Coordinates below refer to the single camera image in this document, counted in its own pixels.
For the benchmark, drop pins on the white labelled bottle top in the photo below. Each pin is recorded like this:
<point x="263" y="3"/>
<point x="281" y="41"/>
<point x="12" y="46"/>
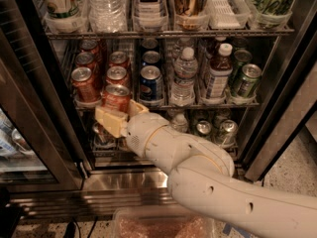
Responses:
<point x="149" y="14"/>

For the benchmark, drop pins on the water bottle top shelf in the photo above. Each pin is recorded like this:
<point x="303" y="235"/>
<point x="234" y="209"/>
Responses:
<point x="107" y="16"/>

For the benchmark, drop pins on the tall can top left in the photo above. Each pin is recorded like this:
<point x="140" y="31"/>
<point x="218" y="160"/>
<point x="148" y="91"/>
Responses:
<point x="62" y="0"/>

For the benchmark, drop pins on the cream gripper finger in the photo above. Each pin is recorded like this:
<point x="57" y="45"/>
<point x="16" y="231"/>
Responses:
<point x="136" y="108"/>
<point x="113" y="121"/>

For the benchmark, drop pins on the clear water bottle middle shelf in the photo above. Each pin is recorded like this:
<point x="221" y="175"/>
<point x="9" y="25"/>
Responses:
<point x="185" y="70"/>

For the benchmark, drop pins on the blue pepsi can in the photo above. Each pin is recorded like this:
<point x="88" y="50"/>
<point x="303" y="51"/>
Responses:
<point x="150" y="83"/>
<point x="151" y="58"/>
<point x="149" y="44"/>

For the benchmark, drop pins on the silver can lower shelf left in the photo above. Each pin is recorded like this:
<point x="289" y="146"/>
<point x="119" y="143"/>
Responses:
<point x="103" y="137"/>

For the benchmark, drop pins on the green can front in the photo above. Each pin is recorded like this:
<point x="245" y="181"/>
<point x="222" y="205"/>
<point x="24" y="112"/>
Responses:
<point x="246" y="81"/>

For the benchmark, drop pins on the red coke can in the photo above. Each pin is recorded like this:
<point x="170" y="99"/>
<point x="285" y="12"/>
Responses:
<point x="116" y="97"/>
<point x="91" y="46"/>
<point x="119" y="58"/>
<point x="86" y="84"/>
<point x="117" y="75"/>
<point x="86" y="66"/>

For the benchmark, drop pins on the clear plastic bin with contents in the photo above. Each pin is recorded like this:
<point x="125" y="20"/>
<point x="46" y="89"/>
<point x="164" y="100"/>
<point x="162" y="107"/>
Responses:
<point x="160" y="221"/>

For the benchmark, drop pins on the blue pepsi can middle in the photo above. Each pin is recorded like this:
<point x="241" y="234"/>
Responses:
<point x="151" y="58"/>

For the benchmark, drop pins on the water bottle lower shelf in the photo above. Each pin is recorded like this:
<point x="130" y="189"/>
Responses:
<point x="179" y="123"/>

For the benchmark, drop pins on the green can middle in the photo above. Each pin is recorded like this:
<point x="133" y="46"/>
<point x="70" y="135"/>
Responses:
<point x="240" y="57"/>

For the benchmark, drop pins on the brown tall can top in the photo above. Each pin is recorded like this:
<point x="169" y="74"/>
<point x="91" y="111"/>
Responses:
<point x="190" y="15"/>

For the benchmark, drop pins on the brown tea bottle white cap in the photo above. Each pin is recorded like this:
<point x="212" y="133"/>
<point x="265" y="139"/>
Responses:
<point x="217" y="75"/>

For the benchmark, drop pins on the green can lower right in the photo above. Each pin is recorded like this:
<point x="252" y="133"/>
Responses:
<point x="227" y="133"/>

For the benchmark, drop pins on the white empty shelf tray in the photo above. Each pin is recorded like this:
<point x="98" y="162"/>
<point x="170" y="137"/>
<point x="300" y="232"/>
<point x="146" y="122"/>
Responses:
<point x="228" y="14"/>

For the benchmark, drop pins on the steel fridge base grille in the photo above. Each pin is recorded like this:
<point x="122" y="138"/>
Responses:
<point x="101" y="195"/>

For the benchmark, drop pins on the blue pepsi can front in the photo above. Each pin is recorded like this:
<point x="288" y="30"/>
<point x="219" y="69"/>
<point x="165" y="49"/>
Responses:
<point x="150" y="83"/>

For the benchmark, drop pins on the blue pepsi can back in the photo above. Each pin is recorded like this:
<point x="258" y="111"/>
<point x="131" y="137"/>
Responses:
<point x="149" y="44"/>

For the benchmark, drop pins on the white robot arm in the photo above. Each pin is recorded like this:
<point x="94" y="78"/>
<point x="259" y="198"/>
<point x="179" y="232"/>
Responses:
<point x="200" y="177"/>

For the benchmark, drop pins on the glass fridge door left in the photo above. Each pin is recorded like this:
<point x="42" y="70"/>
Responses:
<point x="35" y="98"/>

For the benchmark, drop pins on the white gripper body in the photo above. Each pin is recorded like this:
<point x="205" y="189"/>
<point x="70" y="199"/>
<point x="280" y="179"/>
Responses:
<point x="143" y="130"/>

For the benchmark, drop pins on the green can lower shelf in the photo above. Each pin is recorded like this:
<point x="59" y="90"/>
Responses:
<point x="202" y="129"/>

